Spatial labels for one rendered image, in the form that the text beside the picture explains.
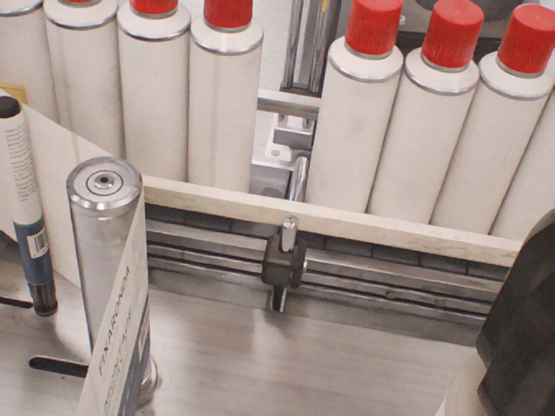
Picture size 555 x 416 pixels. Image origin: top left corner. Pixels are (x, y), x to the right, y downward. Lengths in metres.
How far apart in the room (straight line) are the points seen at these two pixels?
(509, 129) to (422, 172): 0.07
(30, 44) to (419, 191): 0.30
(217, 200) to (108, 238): 0.21
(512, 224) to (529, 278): 0.36
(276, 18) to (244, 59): 0.43
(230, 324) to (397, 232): 0.15
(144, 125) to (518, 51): 0.27
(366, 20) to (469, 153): 0.13
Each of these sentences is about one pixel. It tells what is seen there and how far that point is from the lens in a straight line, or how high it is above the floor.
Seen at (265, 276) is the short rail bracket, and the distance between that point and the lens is 0.56.
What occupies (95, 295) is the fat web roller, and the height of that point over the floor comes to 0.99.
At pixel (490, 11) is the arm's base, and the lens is 0.97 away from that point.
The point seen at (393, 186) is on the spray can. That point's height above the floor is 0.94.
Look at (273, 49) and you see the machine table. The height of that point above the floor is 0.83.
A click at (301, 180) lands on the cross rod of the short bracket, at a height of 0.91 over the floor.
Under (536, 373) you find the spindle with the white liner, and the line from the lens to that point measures 0.27.
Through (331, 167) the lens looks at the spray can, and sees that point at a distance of 0.58.
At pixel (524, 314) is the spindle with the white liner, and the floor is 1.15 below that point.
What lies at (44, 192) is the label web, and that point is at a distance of 0.49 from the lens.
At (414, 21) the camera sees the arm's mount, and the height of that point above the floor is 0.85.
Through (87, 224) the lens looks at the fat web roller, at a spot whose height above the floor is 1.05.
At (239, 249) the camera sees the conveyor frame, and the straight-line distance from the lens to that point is 0.62.
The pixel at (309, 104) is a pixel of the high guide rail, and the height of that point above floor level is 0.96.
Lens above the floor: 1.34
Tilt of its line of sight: 46 degrees down
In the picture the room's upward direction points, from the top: 7 degrees clockwise
